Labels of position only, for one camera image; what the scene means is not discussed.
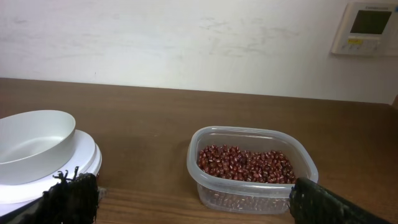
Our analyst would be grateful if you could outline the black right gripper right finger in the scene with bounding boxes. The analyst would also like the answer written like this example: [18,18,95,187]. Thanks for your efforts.
[289,177,389,224]

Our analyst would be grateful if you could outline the white metal bowl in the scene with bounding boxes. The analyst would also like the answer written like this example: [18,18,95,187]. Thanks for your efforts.
[1,110,76,185]

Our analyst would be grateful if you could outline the clear plastic container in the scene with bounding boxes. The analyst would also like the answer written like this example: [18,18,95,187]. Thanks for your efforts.
[187,126,318,214]

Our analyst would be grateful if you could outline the white digital kitchen scale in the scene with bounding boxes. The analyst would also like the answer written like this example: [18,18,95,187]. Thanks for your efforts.
[1,130,102,216]

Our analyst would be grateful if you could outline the red adzuki beans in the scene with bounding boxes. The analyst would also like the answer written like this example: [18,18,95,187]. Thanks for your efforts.
[197,145,297,184]

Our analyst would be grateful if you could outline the white wall control panel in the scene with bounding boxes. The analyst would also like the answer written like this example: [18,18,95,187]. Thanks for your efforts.
[331,2,397,56]

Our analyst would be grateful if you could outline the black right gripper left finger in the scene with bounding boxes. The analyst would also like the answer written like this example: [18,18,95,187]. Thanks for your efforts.
[19,166,99,224]

